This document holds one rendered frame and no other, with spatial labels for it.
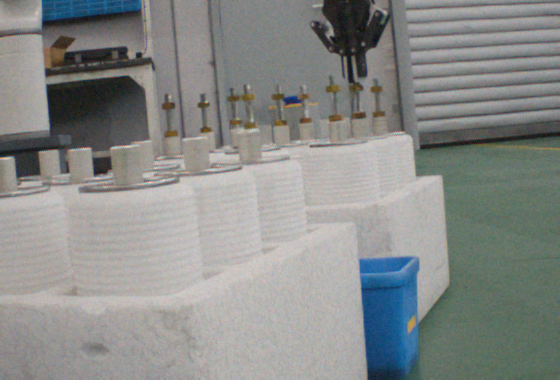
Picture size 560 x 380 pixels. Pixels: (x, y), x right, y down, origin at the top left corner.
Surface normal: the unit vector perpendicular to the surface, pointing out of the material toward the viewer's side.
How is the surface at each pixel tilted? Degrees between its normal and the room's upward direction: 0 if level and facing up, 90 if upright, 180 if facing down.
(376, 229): 90
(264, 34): 90
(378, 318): 92
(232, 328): 90
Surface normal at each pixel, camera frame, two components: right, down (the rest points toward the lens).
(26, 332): -0.36, 0.08
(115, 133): 0.10, 0.04
